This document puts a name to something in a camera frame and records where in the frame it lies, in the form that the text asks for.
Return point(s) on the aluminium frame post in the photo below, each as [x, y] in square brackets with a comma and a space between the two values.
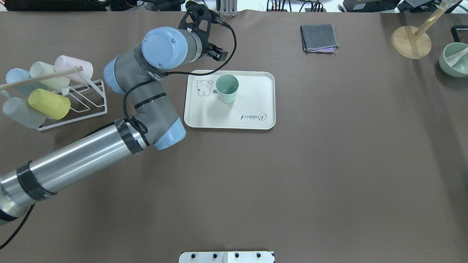
[228, 8]

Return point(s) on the green plastic cup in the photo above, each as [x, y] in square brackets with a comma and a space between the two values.
[227, 87]

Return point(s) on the green bowl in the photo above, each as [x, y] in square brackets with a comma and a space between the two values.
[460, 68]

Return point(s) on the folded grey cloth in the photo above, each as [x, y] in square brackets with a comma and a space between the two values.
[318, 38]

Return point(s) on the yellow plastic cup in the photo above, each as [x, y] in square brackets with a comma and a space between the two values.
[51, 104]

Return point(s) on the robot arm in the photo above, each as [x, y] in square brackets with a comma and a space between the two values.
[150, 118]

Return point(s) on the pale cream plastic cup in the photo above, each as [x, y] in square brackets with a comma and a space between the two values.
[39, 69]

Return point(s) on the wooden cup stand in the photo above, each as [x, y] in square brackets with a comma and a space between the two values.
[413, 42]

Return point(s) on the white wire cup rack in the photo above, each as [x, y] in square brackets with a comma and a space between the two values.
[87, 101]

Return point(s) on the pink plastic cup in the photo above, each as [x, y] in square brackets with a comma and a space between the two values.
[64, 62]

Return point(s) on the wooden rack handle rod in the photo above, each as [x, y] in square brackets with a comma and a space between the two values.
[59, 73]

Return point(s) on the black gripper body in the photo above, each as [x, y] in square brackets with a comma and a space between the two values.
[218, 53]

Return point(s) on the cream rabbit tray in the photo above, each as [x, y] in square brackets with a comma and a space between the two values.
[253, 108]

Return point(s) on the grey plastic cup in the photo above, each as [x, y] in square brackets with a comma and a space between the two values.
[19, 110]

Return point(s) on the white ceramic spoon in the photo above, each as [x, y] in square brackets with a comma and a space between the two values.
[454, 59]

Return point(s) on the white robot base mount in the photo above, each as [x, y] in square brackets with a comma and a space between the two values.
[227, 257]

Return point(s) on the light blue plastic cup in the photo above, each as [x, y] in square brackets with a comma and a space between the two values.
[18, 74]

